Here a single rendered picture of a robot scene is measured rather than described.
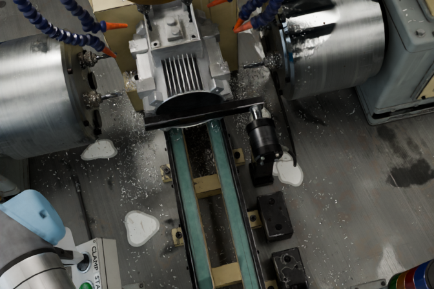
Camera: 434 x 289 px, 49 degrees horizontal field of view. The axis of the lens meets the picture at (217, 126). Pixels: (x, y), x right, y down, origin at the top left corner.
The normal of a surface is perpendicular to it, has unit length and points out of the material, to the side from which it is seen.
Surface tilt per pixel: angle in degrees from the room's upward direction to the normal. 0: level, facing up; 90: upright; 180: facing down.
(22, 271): 15
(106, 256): 61
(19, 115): 47
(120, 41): 90
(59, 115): 54
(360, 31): 36
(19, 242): 30
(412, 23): 0
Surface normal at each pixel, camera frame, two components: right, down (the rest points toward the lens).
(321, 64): 0.15, 0.53
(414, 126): -0.05, -0.41
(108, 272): 0.82, -0.39
